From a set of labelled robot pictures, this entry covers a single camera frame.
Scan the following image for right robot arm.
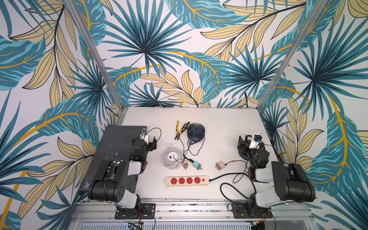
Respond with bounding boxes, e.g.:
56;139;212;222
232;134;316;218

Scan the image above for dark blue fan right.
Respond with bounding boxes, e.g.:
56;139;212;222
238;148;254;161

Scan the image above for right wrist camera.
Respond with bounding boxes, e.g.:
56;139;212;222
249;134;262;149

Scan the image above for white desk fan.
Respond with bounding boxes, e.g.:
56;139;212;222
159;144;184;170

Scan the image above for dark grey flat device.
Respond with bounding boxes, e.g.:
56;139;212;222
79;126;147;193

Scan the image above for teal plug adapter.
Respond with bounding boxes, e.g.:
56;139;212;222
192;161;202;170

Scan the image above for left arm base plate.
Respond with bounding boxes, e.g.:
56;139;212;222
115;203;156;220

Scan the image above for yellow black pliers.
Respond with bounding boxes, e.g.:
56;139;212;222
174;120;190;140

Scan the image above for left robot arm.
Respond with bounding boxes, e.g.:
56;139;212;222
88;135;158;211

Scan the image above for small pink plug adapter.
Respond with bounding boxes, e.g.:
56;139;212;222
183;159;188;170

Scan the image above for black power strip cable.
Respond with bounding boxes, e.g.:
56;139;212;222
208;172;256;203

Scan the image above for beige red power strip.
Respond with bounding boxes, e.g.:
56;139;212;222
165;176;209;187

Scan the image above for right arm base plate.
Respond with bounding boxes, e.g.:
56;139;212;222
231;203;273;219

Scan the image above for aluminium front rail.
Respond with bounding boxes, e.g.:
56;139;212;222
71;198;316;224

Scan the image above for dark blue fan centre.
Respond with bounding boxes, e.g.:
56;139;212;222
187;123;205;145

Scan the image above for dark blue fan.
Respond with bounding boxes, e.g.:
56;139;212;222
187;123;205;145
238;148;254;161

